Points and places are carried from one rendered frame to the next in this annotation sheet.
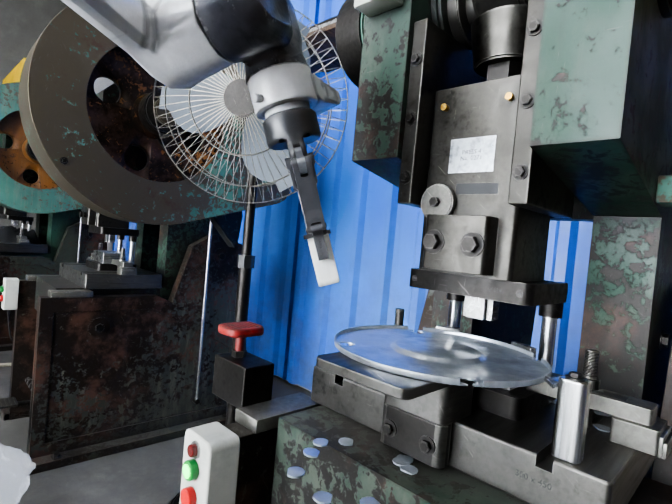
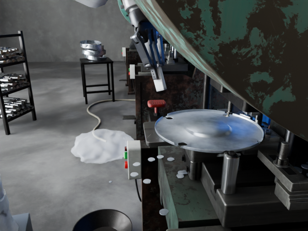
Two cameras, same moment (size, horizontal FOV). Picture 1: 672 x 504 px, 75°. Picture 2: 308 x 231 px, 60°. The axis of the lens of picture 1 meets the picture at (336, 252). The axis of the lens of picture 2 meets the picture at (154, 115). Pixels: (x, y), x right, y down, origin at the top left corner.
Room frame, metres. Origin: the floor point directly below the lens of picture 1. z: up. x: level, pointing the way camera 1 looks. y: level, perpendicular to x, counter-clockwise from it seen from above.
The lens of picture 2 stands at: (0.00, -0.47, 1.07)
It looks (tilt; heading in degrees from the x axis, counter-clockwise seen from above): 20 degrees down; 40
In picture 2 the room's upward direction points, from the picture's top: straight up
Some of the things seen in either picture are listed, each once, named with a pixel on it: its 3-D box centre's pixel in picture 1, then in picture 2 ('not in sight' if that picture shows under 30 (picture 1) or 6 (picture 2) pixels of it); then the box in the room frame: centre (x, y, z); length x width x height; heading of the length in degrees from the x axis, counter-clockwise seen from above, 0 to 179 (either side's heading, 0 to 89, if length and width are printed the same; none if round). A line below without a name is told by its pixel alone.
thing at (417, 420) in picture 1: (413, 403); (189, 150); (0.58, -0.12, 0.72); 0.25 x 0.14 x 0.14; 136
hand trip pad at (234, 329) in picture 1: (239, 346); (156, 110); (0.77, 0.15, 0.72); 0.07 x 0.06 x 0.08; 136
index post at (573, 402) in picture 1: (571, 415); (229, 171); (0.49, -0.28, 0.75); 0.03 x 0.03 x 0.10; 46
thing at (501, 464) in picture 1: (472, 407); (247, 160); (0.70, -0.24, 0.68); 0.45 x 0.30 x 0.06; 46
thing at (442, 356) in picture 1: (436, 349); (207, 127); (0.61, -0.15, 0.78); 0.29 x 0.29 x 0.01
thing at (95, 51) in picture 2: not in sight; (96, 70); (2.28, 2.45, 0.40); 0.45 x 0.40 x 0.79; 58
